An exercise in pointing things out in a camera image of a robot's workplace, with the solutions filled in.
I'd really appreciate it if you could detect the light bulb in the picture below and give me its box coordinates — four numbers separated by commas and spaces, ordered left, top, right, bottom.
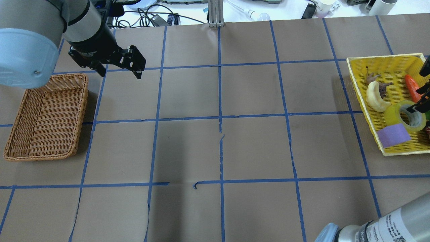
226, 0, 271, 21

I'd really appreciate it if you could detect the aluminium frame post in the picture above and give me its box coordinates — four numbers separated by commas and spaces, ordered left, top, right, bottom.
207, 0, 225, 28

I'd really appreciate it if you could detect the white paper cup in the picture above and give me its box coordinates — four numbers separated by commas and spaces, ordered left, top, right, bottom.
315, 0, 336, 18

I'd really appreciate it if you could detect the toy banana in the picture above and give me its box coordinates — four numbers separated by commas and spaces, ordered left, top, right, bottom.
367, 81, 391, 112

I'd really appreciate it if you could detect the black power adapter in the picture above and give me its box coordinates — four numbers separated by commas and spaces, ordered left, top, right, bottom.
149, 14, 179, 27

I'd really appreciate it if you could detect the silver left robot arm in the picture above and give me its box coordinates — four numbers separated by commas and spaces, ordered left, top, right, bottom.
0, 0, 146, 89

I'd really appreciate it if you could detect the yellow plastic basket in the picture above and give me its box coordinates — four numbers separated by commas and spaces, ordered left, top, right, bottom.
346, 53, 430, 156

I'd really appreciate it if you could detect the orange toy carrot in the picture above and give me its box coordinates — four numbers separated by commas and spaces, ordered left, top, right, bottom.
404, 74, 422, 103

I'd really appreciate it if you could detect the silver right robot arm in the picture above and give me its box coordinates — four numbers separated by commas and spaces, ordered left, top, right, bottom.
316, 53, 429, 242

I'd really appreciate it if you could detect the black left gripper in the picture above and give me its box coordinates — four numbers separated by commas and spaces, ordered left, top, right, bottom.
69, 40, 146, 79

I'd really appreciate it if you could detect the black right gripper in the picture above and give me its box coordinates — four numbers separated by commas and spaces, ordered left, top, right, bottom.
407, 56, 430, 114

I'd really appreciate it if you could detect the purple foam block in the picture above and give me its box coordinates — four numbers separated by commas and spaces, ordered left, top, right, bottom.
377, 123, 412, 148

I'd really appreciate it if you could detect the brown wicker basket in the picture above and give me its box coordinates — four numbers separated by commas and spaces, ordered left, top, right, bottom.
3, 73, 89, 161

